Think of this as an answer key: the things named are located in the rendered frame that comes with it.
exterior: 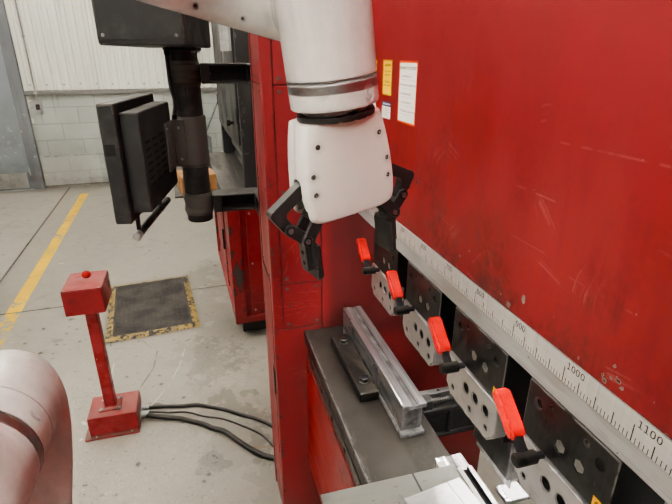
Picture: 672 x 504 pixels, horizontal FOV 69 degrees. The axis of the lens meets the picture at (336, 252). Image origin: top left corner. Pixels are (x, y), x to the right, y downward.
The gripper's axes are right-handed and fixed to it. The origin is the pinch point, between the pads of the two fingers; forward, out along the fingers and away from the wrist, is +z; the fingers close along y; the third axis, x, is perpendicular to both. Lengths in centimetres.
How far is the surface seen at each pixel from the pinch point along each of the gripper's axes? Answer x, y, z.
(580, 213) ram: 11.5, -22.0, -1.6
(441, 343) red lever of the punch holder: -8.6, -19.4, 27.0
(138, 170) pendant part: -114, 9, 14
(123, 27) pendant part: -114, 2, -25
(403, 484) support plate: -9, -10, 55
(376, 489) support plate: -10, -5, 54
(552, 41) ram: 2.6, -26.4, -18.1
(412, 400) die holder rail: -30, -28, 61
